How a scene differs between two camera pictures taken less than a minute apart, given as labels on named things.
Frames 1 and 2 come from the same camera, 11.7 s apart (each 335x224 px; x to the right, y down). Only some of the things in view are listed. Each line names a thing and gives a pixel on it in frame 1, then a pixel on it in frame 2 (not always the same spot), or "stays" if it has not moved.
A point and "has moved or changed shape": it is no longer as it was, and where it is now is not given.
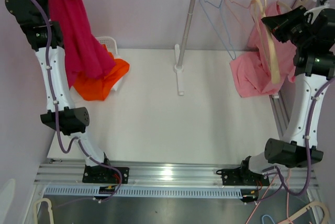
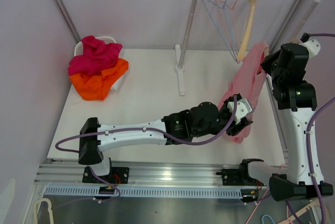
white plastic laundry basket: [111, 43] -> [79, 50]
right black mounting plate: [236, 176] stays
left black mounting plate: [104, 175] stays
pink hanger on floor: [267, 190] stays
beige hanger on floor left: [51, 219] stays
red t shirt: [85, 53] has moved or changed shape
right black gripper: [279, 24] -> [266, 64]
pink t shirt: [251, 68] has moved or changed shape
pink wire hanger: [246, 8] -> [227, 14]
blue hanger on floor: [267, 215] stays
